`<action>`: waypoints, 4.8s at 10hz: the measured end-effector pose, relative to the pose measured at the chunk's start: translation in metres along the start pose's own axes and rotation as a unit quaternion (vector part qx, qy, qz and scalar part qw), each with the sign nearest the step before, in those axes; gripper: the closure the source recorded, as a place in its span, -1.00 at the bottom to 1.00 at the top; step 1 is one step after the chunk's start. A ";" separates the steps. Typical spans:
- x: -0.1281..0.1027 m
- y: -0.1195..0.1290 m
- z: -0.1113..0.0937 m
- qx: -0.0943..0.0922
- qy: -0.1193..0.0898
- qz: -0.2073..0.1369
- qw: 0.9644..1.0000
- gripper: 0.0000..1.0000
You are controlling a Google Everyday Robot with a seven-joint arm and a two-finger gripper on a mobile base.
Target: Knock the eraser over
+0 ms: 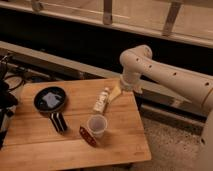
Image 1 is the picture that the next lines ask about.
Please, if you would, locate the black equipment with cables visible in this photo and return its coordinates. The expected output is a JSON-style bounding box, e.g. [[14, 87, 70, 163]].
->
[[0, 56, 18, 149]]

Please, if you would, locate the metal rail bracket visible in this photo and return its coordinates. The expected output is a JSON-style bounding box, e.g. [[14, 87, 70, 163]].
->
[[102, 0, 113, 25], [162, 1, 182, 36]]

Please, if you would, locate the metal rail bracket middle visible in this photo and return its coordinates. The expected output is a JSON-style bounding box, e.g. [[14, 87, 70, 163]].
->
[[102, 0, 113, 25]]

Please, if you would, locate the black round frying pan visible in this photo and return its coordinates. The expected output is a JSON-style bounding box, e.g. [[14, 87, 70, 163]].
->
[[34, 86, 66, 113]]

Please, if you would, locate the white tube bottle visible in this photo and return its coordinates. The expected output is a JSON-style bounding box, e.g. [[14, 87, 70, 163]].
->
[[93, 87, 110, 114]]

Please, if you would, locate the metal rail bracket right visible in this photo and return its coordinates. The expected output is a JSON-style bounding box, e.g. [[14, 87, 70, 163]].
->
[[162, 1, 182, 36]]

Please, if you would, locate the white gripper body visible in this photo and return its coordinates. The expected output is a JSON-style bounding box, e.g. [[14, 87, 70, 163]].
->
[[120, 75, 143, 94]]

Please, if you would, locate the grey cloth in pan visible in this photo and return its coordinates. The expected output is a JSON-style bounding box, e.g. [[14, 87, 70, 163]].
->
[[42, 92, 61, 108]]

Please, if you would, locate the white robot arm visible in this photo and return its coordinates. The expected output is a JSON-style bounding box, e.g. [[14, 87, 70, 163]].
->
[[108, 45, 213, 171]]

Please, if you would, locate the tan wedge gripper finger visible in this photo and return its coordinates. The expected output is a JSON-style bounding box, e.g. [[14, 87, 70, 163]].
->
[[108, 85, 122, 103]]

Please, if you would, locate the clear plastic cup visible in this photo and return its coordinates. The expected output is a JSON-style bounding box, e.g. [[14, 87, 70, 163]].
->
[[87, 114, 108, 138]]

